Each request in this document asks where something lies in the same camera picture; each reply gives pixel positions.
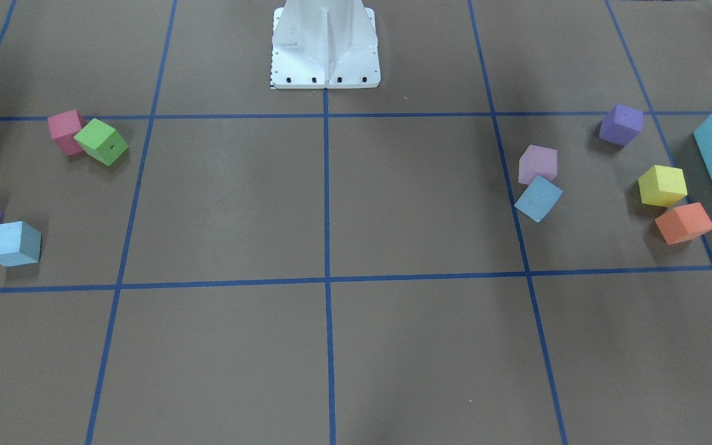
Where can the light blue foam block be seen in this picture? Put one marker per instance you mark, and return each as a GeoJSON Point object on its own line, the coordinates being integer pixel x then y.
{"type": "Point", "coordinates": [538, 199]}
{"type": "Point", "coordinates": [20, 244]}

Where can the pink foam block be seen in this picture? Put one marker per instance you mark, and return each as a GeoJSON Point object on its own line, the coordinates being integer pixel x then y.
{"type": "Point", "coordinates": [63, 128]}
{"type": "Point", "coordinates": [537, 161]}

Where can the green foam block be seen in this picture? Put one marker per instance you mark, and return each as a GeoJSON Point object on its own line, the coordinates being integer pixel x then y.
{"type": "Point", "coordinates": [101, 141]}

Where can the yellow foam block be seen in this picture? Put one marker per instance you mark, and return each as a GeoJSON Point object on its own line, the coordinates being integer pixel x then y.
{"type": "Point", "coordinates": [662, 186]}

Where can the orange foam block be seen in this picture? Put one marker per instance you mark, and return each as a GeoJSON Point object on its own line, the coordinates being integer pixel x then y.
{"type": "Point", "coordinates": [682, 223]}

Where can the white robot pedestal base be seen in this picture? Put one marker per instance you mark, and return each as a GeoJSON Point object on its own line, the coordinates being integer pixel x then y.
{"type": "Point", "coordinates": [324, 44]}

